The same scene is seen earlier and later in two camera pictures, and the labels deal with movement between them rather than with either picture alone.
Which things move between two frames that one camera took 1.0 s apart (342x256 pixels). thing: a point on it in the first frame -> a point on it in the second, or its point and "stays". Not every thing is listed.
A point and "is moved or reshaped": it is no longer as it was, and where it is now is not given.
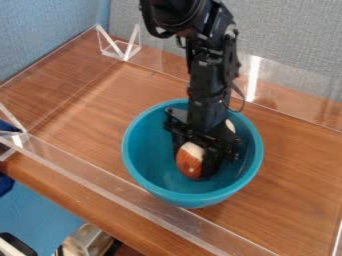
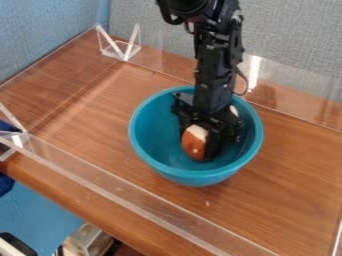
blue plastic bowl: (148, 151) is moved or reshaped
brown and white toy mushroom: (190, 155) is moved or reshaped
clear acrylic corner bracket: (116, 48) stays
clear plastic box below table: (88, 241) stays
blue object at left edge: (6, 181) stays
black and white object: (13, 247) stays
